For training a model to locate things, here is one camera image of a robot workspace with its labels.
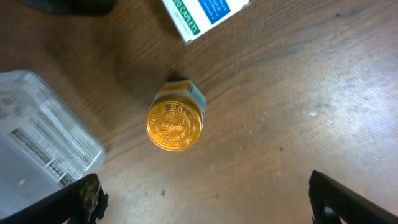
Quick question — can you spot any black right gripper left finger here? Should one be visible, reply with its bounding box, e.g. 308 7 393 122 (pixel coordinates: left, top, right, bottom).
1 174 109 224

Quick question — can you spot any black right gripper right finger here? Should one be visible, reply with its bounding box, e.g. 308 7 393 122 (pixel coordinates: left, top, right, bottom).
308 171 397 224

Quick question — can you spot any small jar with gold lid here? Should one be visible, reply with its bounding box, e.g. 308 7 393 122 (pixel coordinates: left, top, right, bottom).
146 80 206 152

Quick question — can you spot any clear plastic container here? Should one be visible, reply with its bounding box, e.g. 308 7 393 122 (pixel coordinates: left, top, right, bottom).
1 70 106 218

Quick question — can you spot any white Panadol box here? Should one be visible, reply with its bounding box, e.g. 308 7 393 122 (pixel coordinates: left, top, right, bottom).
162 0 251 45

